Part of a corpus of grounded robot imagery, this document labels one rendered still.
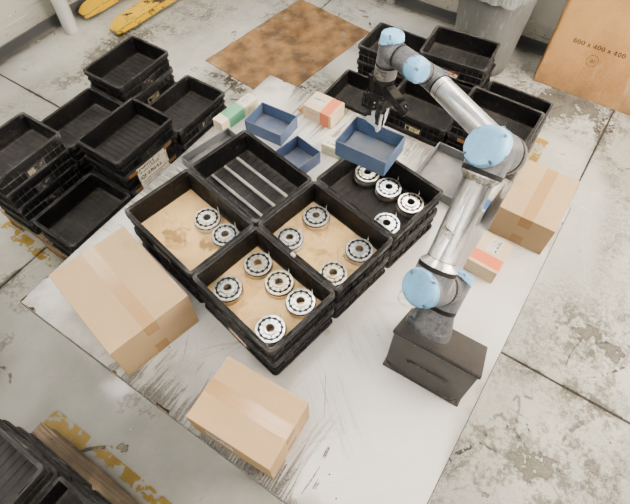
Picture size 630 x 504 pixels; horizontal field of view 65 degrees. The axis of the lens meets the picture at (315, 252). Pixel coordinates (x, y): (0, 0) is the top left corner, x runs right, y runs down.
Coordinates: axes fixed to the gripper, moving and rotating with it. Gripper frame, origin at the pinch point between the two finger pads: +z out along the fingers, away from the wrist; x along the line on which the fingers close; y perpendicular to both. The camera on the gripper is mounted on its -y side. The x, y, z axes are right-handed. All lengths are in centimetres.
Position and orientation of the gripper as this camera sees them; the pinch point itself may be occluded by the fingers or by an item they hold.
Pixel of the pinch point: (379, 129)
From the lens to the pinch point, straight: 184.8
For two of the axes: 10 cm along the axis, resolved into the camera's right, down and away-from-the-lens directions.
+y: -8.2, -4.8, 3.2
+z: -0.7, 6.3, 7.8
